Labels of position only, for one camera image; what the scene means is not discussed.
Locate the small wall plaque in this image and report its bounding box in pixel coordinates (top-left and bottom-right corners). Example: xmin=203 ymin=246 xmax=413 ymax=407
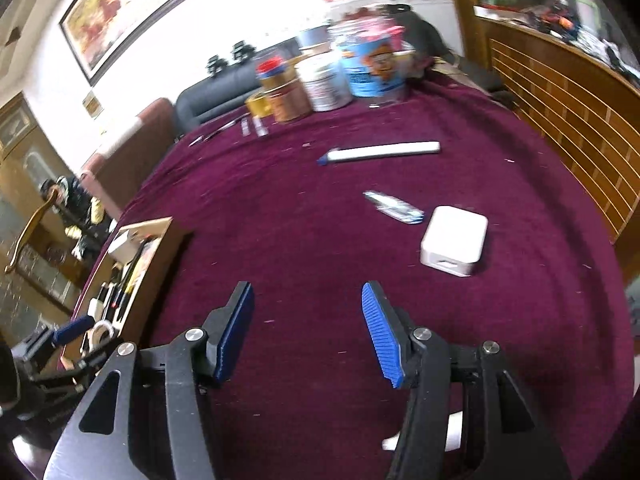
xmin=82 ymin=91 xmax=104 ymax=120

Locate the brown chair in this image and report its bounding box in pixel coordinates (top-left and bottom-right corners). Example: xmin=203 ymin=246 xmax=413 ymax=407
xmin=80 ymin=97 xmax=176 ymax=221

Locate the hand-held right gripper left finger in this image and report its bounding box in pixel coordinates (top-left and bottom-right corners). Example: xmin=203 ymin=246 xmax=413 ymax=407
xmin=42 ymin=281 xmax=256 ymax=480

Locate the white plastic object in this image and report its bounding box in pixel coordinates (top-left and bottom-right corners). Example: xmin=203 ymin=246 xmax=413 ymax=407
xmin=382 ymin=412 xmax=463 ymax=453

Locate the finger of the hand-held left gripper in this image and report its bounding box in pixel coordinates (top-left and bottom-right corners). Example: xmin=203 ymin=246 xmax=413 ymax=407
xmin=30 ymin=350 xmax=108 ymax=393
xmin=50 ymin=315 xmax=96 ymax=348

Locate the white tube with blue cap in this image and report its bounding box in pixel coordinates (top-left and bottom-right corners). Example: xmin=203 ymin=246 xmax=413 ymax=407
xmin=317 ymin=141 xmax=441 ymax=166

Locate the wooden cabinet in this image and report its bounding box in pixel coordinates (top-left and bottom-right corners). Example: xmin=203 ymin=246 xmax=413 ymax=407
xmin=0 ymin=92 xmax=101 ymax=321

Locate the black marker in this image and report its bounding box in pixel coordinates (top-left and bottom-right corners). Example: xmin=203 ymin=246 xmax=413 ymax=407
xmin=117 ymin=237 xmax=151 ymax=311
xmin=102 ymin=280 xmax=126 ymax=322

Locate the yellow pen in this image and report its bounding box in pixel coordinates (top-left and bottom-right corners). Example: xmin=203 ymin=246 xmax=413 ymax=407
xmin=125 ymin=260 xmax=146 ymax=296

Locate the brown round tin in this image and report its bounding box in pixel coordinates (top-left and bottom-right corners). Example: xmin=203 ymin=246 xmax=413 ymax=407
xmin=270 ymin=80 xmax=313 ymax=124

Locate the gold door handle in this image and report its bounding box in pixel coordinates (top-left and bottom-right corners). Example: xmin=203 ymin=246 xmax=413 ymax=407
xmin=5 ymin=195 xmax=66 ymax=275

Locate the white power adapter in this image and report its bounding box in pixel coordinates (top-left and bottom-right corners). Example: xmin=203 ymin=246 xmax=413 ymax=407
xmin=107 ymin=231 xmax=141 ymax=263

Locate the yellow tape roll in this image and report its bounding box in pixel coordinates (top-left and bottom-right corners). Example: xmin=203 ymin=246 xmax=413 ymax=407
xmin=244 ymin=91 xmax=273 ymax=118

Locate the grey round container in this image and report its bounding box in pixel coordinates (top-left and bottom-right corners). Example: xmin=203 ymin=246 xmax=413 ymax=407
xmin=297 ymin=26 xmax=333 ymax=56

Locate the white tape roll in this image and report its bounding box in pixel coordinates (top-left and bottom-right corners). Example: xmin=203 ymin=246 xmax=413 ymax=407
xmin=82 ymin=321 xmax=117 ymax=356

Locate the silver blue foil packet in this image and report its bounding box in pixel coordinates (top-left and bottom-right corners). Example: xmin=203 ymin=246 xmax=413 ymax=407
xmin=363 ymin=191 xmax=426 ymax=224

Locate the black leather sofa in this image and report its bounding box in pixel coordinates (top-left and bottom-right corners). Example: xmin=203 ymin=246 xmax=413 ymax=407
xmin=175 ymin=42 xmax=331 ymax=136

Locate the wooden sideboard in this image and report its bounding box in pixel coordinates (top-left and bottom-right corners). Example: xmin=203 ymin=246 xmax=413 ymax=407
xmin=445 ymin=0 xmax=640 ymax=261

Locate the silver round tin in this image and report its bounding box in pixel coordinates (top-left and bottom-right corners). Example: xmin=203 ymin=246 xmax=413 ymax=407
xmin=295 ymin=52 xmax=353 ymax=112

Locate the framed wall painting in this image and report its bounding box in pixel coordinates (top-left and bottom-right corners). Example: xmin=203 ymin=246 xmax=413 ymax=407
xmin=59 ymin=0 xmax=261 ymax=86

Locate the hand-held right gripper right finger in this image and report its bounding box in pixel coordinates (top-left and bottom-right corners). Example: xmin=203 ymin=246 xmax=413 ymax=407
xmin=361 ymin=281 xmax=573 ymax=480

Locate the dark cloth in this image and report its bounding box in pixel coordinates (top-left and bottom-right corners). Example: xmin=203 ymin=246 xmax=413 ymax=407
xmin=382 ymin=4 xmax=516 ymax=106

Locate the white square charger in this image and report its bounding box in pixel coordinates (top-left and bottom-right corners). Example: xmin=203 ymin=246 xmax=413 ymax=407
xmin=420 ymin=205 xmax=489 ymax=277

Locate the black ballpoint pen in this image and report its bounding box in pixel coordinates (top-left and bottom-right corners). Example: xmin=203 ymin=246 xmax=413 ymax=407
xmin=202 ymin=115 xmax=248 ymax=141

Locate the gold jar with red lid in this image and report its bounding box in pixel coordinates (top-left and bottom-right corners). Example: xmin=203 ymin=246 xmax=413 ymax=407
xmin=256 ymin=57 xmax=296 ymax=93

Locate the blue label plastic jar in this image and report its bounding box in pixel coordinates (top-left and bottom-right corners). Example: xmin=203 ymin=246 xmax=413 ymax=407
xmin=322 ymin=0 xmax=416 ymax=108

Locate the shallow wooden tray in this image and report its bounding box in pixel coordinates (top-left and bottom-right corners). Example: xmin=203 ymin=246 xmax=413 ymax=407
xmin=60 ymin=216 xmax=188 ymax=376

